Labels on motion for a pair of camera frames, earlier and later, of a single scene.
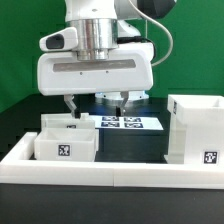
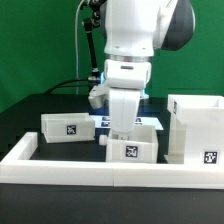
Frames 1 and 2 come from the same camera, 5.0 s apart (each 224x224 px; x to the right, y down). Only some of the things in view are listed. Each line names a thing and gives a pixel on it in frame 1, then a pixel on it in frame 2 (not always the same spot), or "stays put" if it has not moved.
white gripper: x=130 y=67 to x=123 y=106
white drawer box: x=66 y=121 stays put
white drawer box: x=67 y=144 to x=141 y=146
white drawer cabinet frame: x=196 y=129 stays put
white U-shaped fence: x=20 y=169 stays put
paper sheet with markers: x=127 y=122 stays put
